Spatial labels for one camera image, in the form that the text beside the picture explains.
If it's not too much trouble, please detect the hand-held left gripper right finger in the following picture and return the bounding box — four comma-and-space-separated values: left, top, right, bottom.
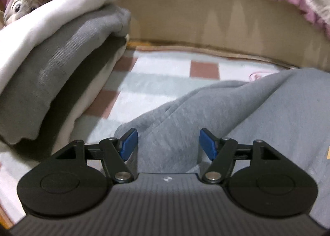
199, 128, 283, 184

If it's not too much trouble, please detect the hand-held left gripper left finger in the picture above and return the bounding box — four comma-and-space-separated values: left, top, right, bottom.
52, 128, 140, 184

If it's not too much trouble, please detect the light grey garment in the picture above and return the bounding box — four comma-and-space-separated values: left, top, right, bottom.
113, 67, 330, 229

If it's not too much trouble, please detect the stack of folded clothes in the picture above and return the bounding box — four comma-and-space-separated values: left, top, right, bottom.
0, 4, 132, 146

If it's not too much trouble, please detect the beige bed base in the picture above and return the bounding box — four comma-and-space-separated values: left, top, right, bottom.
116, 0, 330, 69

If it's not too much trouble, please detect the white folded garment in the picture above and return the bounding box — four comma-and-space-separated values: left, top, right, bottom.
0, 0, 121, 97

